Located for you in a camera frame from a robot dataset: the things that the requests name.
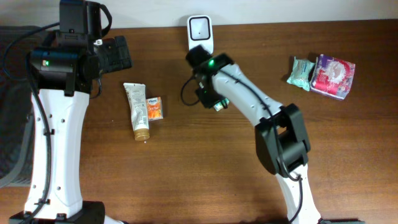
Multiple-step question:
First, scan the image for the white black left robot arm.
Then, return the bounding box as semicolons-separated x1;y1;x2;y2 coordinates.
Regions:
9;1;132;223

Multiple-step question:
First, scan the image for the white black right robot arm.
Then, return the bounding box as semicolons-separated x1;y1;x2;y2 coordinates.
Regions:
185;45;322;223

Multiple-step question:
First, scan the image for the cream tube with gold cap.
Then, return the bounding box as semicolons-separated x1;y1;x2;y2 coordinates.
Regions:
123;83;150;141

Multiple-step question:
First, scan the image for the grey plastic mesh basket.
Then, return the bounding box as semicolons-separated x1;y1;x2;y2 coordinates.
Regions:
1;34;43;188

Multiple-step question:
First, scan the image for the orange tissue packet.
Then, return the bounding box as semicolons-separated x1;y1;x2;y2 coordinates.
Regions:
146;97;164;121

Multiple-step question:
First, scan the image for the teal tissue packet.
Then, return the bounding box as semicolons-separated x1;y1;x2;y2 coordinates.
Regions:
213;98;229;111

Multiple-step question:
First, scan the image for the white barcode scanner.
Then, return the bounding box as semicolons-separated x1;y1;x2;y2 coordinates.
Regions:
187;15;214;54

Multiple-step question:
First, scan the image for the red purple tissue pack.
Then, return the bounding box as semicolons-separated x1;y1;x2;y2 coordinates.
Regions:
310;54;356;100

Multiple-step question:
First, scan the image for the green wet wipes pack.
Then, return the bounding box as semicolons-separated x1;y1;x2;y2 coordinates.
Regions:
287;57;315;91

